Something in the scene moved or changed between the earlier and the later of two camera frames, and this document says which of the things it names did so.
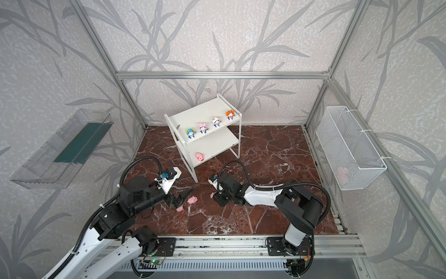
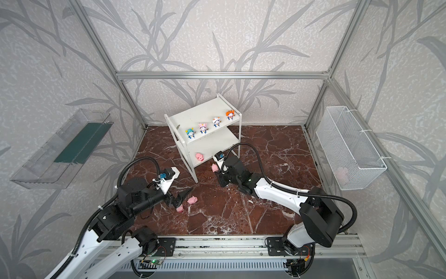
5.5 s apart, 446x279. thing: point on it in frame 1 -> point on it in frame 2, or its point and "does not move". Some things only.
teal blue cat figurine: (190, 133) does not move
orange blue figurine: (230, 113) does not move
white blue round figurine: (216, 121) does not move
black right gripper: (219, 195) -> (225, 173)
